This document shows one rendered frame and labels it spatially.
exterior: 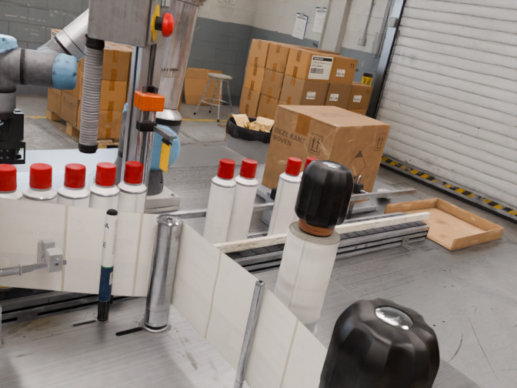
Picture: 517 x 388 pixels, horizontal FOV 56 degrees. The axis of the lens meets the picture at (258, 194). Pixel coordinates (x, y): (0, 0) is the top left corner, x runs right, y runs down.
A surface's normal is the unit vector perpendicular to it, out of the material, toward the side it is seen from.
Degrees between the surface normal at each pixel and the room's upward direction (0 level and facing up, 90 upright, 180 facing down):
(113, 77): 91
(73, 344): 0
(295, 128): 90
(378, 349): 61
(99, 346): 0
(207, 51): 90
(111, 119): 87
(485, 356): 0
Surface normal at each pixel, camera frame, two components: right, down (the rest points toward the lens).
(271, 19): -0.76, 0.08
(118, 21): 0.03, 0.35
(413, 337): 0.25, -0.84
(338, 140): 0.69, 0.36
